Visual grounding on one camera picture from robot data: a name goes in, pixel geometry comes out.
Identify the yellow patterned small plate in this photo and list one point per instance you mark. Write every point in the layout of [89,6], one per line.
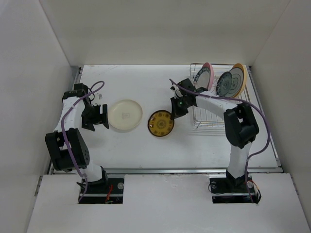
[160,123]

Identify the dark green patterned plate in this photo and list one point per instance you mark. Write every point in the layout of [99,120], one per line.
[224,84]

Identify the cream white plate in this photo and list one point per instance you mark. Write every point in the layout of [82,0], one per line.
[124,115]

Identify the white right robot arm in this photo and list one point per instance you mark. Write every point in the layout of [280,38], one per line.
[241,127]

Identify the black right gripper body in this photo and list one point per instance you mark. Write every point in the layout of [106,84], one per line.
[184,105]

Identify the pink plate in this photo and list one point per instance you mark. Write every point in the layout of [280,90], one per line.
[211,74]

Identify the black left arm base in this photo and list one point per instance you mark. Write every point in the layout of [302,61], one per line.
[103,191]

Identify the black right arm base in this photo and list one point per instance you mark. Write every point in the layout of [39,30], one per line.
[223,192]

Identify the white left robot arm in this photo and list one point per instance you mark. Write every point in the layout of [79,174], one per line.
[67,149]

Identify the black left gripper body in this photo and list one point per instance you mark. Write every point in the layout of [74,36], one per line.
[91,114]

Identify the metal wire dish rack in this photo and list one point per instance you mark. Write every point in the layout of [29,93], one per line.
[210,109]

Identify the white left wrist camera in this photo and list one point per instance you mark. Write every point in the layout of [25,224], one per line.
[98,99]

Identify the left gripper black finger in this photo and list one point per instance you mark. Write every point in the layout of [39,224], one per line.
[104,116]
[88,126]

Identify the white blue rimmed plate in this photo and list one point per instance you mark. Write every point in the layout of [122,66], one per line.
[202,78]

